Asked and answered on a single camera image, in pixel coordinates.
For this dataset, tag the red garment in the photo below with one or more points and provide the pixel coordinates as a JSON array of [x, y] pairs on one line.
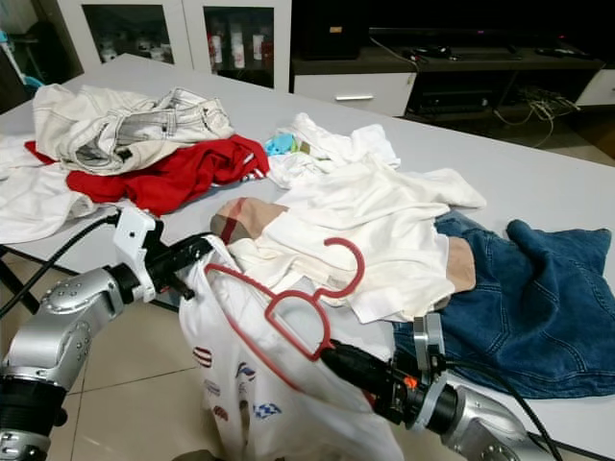
[[192, 178]]

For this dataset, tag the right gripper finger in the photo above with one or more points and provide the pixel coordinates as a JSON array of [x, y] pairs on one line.
[[347, 356], [352, 376]]

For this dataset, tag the black TV stand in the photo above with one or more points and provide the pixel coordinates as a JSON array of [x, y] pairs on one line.
[[461, 62]]

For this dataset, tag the white printed T-shirt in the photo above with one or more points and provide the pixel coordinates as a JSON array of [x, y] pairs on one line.
[[288, 423]]

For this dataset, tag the cream short sleeve shirt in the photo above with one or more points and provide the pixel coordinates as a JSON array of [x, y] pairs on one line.
[[375, 211]]

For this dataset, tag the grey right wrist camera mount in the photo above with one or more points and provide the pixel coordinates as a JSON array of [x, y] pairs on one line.
[[428, 336]]

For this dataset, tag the blue denim jeans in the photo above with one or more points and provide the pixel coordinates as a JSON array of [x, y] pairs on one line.
[[528, 307]]

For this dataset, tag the white cotton garment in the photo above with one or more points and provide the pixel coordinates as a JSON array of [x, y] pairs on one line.
[[38, 206]]

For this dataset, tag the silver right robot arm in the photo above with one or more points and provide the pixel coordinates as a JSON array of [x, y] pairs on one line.
[[490, 432]]

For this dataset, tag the black speaker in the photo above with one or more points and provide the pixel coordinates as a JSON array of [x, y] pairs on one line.
[[332, 29]]

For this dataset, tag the light blue small cloth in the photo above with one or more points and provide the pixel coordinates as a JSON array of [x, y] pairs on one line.
[[279, 144]]

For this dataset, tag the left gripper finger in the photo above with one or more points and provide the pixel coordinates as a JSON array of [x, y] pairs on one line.
[[182, 286], [197, 250]]

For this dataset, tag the white crumpled garment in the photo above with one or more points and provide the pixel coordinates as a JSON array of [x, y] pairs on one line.
[[332, 154]]

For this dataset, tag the white glass door cabinet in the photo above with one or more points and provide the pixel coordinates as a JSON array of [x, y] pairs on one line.
[[190, 38]]

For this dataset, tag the grey folding table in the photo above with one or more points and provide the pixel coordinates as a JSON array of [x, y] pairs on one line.
[[490, 154]]

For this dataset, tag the white drawer front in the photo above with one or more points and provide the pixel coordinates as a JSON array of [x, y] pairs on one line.
[[356, 96], [596, 88]]

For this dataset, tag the black television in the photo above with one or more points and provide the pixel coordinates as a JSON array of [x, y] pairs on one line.
[[490, 14]]

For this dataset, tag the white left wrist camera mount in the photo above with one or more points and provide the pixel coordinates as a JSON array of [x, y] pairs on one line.
[[135, 230]]

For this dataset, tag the red plastic clothes hanger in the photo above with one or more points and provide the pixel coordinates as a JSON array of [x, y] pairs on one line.
[[358, 271]]

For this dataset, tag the cream denim jeans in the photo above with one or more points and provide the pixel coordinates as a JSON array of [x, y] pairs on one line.
[[115, 130]]

